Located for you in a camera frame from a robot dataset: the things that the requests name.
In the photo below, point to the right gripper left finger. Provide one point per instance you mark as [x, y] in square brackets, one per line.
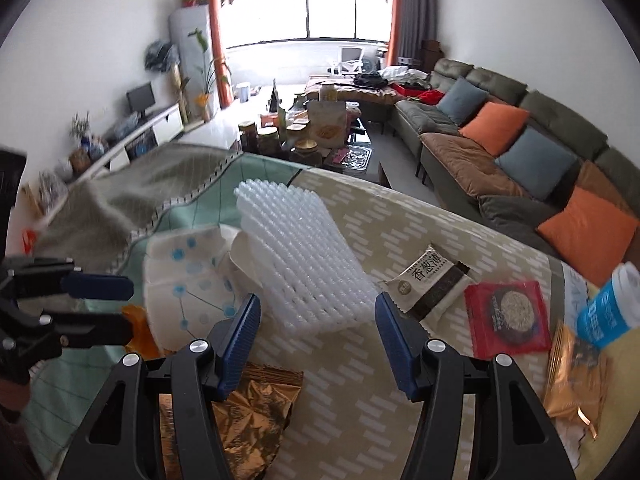
[119, 437]

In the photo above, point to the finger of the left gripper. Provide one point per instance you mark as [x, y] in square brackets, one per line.
[87, 330]
[44, 277]

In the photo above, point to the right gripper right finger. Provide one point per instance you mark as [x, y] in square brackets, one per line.
[513, 438]

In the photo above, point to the orange peel piece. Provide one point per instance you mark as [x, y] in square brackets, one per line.
[142, 341]

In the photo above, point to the gold foil wrapper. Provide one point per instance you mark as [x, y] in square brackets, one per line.
[252, 421]

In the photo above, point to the white foam fruit net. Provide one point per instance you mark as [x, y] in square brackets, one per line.
[311, 280]

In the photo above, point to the orange plastic bag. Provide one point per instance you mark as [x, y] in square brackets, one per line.
[29, 239]

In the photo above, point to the gold snack packet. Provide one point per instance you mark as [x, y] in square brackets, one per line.
[577, 380]

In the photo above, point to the red snack packet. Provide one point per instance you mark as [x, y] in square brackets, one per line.
[508, 318]

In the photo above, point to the blue white paper cup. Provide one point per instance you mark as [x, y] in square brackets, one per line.
[614, 311]

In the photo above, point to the white black snack packet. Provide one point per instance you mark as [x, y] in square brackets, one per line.
[429, 286]

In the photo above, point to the white black tv cabinet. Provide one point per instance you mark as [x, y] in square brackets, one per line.
[160, 128]

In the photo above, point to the patterned tablecloth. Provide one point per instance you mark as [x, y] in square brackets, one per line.
[350, 421]

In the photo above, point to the small black monitor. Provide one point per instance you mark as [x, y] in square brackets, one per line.
[140, 99]

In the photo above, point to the orange cushion near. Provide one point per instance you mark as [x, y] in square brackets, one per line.
[590, 234]

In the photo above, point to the orange cushion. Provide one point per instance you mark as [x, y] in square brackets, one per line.
[590, 234]
[496, 126]

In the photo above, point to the orange grey curtain left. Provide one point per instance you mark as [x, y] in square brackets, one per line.
[223, 74]

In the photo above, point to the orange grey curtain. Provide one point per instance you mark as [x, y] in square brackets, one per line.
[414, 22]
[223, 74]

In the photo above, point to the tall green houseplant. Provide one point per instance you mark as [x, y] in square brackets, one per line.
[208, 75]

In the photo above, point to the brown sofa blanket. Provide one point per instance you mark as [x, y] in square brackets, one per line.
[458, 162]

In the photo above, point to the blue grey cushion near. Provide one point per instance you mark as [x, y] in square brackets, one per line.
[536, 162]

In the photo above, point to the blue grey cushion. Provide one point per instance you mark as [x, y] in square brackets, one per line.
[536, 162]
[461, 101]

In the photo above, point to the white standing air conditioner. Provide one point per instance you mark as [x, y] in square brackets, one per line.
[181, 22]

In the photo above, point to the dark green sectional sofa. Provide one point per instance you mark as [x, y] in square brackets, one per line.
[600, 169]

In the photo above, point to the cluttered coffee table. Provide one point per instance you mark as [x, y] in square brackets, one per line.
[334, 135]

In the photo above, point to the orange cushion far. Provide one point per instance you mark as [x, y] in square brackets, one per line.
[496, 126]

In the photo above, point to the blue grey cushion far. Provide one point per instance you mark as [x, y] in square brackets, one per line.
[461, 101]

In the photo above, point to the white office chair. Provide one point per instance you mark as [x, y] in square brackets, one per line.
[350, 61]

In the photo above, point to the orange grey curtain right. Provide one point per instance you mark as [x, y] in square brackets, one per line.
[414, 22]

